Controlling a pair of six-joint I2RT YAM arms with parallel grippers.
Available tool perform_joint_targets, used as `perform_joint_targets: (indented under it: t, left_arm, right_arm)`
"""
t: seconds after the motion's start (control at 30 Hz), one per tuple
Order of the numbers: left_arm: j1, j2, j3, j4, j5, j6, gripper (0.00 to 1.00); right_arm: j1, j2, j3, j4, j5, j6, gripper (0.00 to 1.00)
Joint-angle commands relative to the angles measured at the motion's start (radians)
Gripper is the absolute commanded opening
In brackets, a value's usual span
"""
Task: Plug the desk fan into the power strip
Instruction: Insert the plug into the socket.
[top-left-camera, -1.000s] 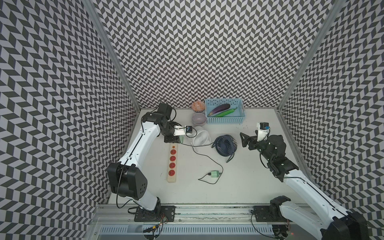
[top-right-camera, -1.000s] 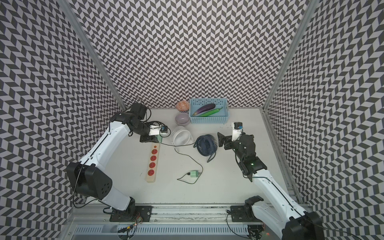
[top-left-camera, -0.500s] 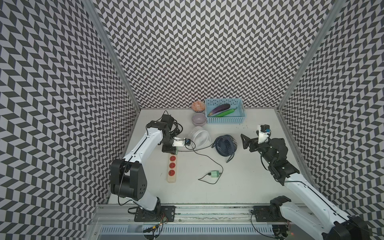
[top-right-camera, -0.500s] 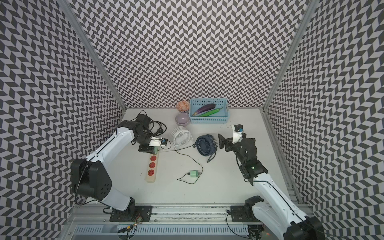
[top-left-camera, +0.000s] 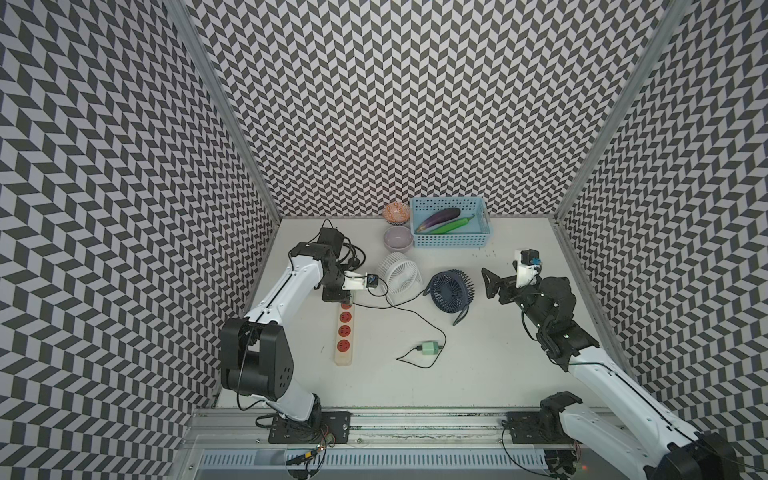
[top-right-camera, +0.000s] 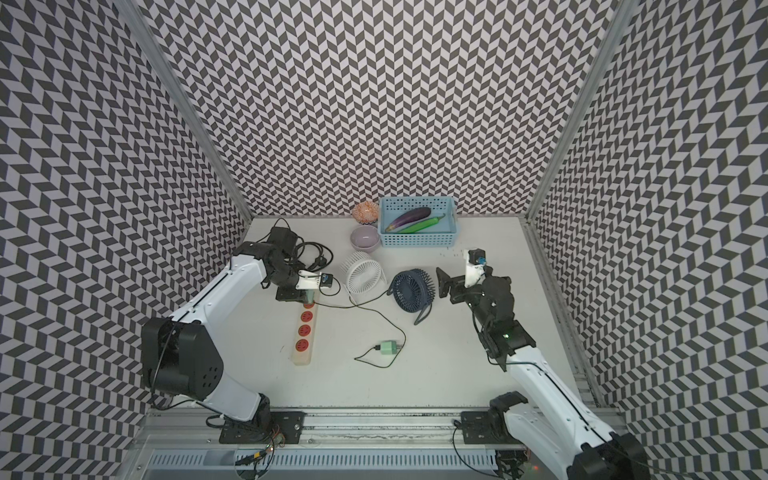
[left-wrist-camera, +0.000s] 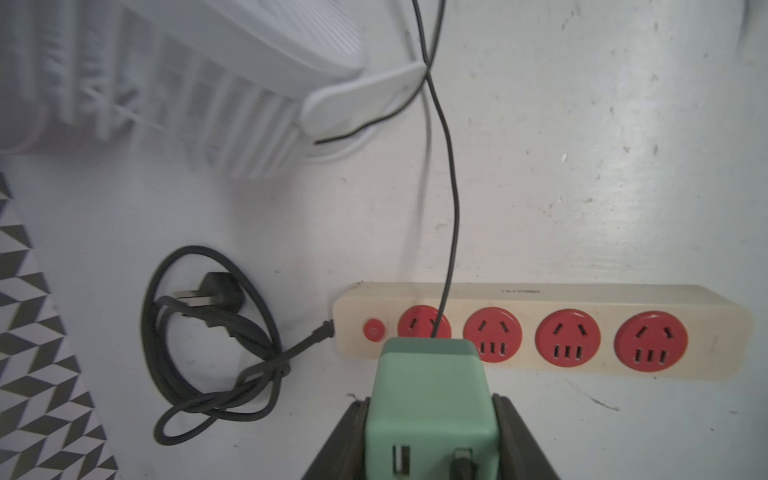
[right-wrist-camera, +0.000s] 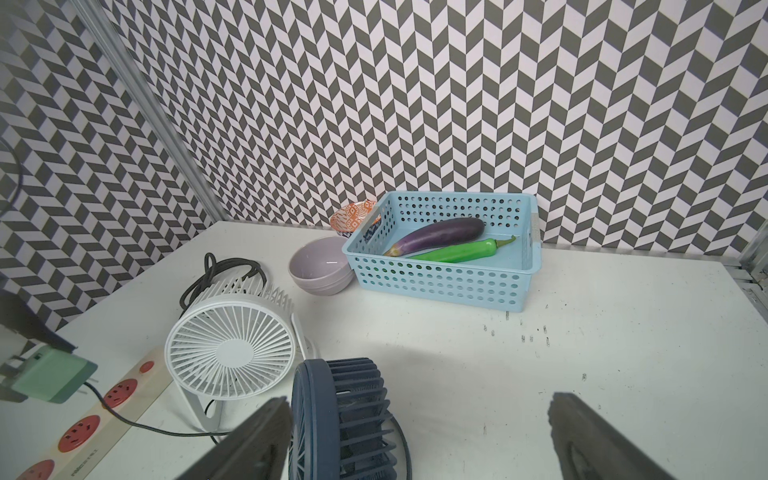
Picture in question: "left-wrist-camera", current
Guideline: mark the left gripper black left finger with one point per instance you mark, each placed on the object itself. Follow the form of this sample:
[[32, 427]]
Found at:
[[343, 454]]

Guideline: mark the green adapter of white fan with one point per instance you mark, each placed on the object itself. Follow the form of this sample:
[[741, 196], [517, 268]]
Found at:
[[430, 406]]

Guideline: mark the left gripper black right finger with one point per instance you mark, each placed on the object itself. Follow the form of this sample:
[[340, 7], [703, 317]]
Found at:
[[520, 456]]

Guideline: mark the beige red power strip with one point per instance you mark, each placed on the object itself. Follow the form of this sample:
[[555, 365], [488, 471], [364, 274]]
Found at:
[[663, 331]]

